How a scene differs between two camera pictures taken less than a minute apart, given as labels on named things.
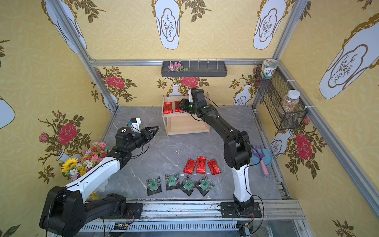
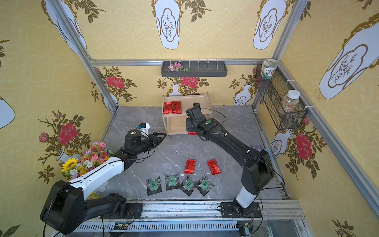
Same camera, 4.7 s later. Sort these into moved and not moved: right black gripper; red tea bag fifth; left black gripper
Moved: right black gripper; left black gripper
Not moved: red tea bag fifth
